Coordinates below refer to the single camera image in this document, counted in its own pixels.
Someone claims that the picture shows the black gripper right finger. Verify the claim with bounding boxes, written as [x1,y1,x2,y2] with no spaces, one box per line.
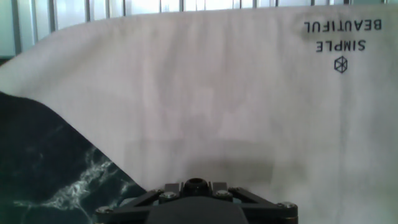
[211,181,299,224]

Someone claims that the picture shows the marble pink black patterned tablecloth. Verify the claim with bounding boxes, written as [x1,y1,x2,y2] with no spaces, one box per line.
[0,4,398,224]

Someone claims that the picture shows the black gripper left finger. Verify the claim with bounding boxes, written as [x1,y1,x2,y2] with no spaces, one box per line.
[93,182,184,224]

